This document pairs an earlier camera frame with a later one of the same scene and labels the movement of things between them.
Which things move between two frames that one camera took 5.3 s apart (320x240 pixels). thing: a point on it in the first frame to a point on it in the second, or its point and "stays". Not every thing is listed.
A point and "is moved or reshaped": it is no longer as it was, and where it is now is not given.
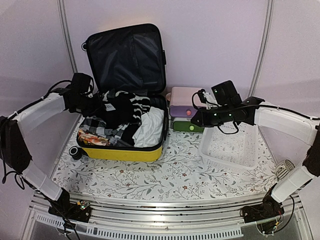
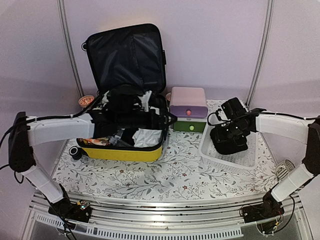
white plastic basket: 236,151 stays
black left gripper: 98,107 to 161,123
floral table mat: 180,169 stays
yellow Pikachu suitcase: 126,68 stays
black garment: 119,111 is moved or reshaped
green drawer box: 187,126 stays
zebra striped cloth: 141,104 is moved or reshaped
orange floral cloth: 88,138 stays
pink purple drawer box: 181,104 stays
